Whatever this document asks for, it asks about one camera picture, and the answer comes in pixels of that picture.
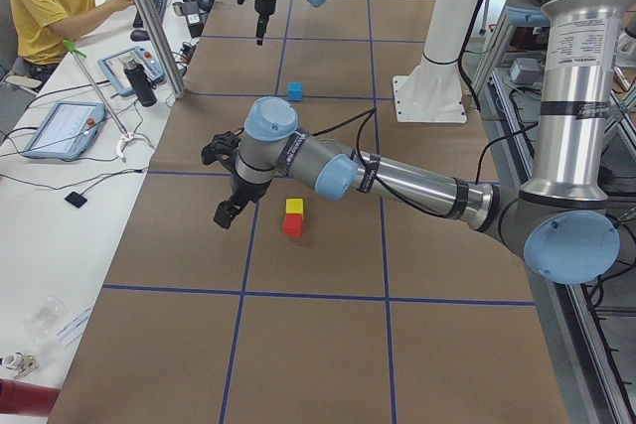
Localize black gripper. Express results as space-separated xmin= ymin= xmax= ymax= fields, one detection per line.
xmin=254 ymin=0 xmax=275 ymax=46
xmin=213 ymin=170 xmax=271 ymax=229

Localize yellow block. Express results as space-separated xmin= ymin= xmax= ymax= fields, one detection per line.
xmin=285 ymin=198 xmax=304 ymax=219

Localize blue block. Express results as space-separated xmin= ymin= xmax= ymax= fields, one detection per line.
xmin=287 ymin=81 xmax=303 ymax=101

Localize red block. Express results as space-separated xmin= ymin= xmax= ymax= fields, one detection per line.
xmin=282 ymin=213 xmax=304 ymax=237

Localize black computer mouse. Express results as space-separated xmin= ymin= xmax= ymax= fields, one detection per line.
xmin=129 ymin=29 xmax=150 ymax=42

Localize black water bottle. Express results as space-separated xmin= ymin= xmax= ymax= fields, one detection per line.
xmin=121 ymin=55 xmax=157 ymax=107

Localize small black square pad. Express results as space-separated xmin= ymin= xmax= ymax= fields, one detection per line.
xmin=65 ymin=192 xmax=87 ymax=209

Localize far teach pendant tablet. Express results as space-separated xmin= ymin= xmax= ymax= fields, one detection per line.
xmin=97 ymin=46 xmax=165 ymax=96

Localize teach pendant tablet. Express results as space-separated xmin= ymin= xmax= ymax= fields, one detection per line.
xmin=97 ymin=46 xmax=165 ymax=96
xmin=22 ymin=101 xmax=105 ymax=160

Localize near teach pendant tablet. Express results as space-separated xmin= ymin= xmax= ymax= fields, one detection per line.
xmin=22 ymin=101 xmax=105 ymax=160

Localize person in yellow shirt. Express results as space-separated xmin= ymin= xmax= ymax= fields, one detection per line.
xmin=10 ymin=0 xmax=134 ymax=67

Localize red cylinder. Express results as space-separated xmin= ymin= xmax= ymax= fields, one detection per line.
xmin=0 ymin=378 xmax=60 ymax=417

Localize silver aluminium post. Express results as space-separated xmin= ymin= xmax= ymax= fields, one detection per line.
xmin=134 ymin=0 xmax=186 ymax=99

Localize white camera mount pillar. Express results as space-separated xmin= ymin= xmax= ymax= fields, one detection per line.
xmin=393 ymin=0 xmax=481 ymax=124

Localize green handled reacher grabber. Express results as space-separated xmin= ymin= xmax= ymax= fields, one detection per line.
xmin=62 ymin=39 xmax=155 ymax=162

